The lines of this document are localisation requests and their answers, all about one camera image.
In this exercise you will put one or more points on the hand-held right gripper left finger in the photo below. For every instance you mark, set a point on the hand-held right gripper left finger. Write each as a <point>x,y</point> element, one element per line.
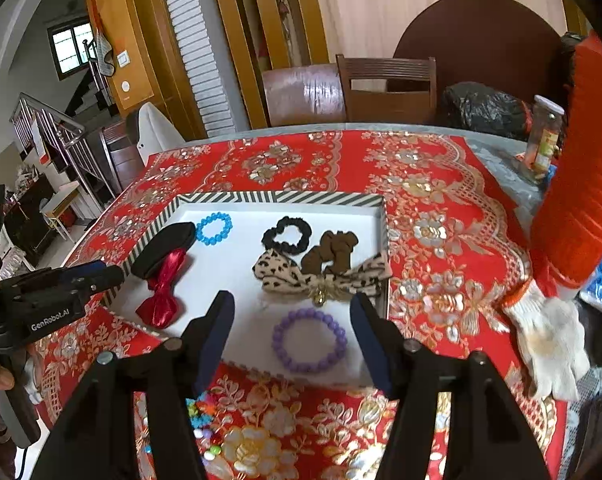
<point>216,340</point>

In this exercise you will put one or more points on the red floral tablecloth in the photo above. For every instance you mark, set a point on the red floral tablecloth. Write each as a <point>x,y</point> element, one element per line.
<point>431,270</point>

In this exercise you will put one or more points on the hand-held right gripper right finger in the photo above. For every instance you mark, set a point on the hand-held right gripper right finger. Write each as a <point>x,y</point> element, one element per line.
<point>376,345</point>

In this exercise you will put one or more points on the slatted wooden chair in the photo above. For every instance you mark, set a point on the slatted wooden chair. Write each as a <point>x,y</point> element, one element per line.
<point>381,67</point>

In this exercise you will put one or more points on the white louvered door panel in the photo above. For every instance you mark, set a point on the white louvered door panel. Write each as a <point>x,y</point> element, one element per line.
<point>196,50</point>

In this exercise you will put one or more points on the round brown tabletop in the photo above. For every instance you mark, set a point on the round brown tabletop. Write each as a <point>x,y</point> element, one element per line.
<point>481,35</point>

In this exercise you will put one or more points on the brown scrunchie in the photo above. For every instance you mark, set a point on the brown scrunchie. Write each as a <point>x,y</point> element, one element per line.
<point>313,260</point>

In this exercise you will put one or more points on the black plastic bag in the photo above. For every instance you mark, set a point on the black plastic bag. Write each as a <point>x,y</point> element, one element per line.
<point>481,107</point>

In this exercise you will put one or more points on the metal stair railing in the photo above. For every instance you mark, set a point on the metal stair railing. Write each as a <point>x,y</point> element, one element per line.
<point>76,145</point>

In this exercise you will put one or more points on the white knit glove orange cuff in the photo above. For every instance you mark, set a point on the white knit glove orange cuff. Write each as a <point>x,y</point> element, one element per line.
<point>546,345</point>

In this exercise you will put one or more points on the striped cardboard box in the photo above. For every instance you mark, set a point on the striped cardboard box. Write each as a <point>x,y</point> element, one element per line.
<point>241,230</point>

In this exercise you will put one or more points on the hanging white cloth bag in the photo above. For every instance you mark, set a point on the hanging white cloth bag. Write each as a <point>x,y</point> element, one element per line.
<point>103,52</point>

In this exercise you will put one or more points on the glass jar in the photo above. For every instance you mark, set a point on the glass jar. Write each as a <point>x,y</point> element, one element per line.
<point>543,135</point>

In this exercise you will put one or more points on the white chair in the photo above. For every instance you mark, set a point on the white chair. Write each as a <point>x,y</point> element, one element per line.
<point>153,130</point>

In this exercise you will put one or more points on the stack of red plastic bowls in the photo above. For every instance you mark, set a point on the stack of red plastic bowls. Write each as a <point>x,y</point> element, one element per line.
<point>581,185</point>

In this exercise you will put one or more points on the dark cloth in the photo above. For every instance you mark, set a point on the dark cloth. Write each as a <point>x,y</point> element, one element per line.
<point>601,330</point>

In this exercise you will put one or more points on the glossy brown chair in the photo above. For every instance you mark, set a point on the glossy brown chair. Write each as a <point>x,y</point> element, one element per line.
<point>301,92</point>

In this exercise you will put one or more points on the red satin hair bow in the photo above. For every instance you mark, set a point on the red satin hair bow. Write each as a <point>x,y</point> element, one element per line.
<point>158,307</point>

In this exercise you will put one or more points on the white wall switch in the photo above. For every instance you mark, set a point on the white wall switch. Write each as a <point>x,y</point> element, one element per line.
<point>123,58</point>

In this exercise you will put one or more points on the window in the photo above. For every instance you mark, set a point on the window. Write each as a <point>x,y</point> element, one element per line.
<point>71,47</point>

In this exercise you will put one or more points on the black scrunchie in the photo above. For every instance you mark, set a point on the black scrunchie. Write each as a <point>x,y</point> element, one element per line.
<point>268,237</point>

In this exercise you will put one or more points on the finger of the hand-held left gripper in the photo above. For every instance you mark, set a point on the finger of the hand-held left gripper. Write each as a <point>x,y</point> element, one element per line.
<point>106,277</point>
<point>88,269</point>

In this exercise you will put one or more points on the leopard print hair bow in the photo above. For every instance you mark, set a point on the leopard print hair bow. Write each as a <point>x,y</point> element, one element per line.
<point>276,270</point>

